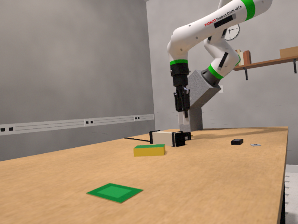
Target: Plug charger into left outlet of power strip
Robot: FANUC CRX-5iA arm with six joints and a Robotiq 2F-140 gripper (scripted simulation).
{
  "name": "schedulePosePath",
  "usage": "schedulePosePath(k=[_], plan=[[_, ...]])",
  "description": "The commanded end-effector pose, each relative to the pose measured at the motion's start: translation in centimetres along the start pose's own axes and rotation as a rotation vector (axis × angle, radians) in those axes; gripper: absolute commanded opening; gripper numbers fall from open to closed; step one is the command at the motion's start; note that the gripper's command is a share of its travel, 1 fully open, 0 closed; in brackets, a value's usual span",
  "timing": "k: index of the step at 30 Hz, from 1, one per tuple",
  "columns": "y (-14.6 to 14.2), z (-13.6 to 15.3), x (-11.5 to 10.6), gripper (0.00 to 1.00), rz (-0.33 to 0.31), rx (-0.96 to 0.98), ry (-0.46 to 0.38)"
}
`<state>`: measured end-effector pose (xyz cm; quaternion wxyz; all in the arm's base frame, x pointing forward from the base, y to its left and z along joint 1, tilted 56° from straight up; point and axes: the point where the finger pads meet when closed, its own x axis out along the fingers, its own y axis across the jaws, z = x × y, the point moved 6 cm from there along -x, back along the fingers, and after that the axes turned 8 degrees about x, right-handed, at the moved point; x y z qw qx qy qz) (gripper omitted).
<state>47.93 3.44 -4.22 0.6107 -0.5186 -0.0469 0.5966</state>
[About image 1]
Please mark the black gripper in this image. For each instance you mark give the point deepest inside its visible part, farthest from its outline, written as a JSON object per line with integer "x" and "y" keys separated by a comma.
{"x": 182, "y": 98}

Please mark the yellow block with green top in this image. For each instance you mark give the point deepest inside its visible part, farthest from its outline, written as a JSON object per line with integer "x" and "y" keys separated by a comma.
{"x": 149, "y": 150}

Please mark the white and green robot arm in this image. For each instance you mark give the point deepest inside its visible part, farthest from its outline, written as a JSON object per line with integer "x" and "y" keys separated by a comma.
{"x": 212, "y": 29}

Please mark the flat green square pad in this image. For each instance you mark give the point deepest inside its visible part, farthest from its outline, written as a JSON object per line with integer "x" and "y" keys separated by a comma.
{"x": 114, "y": 192}

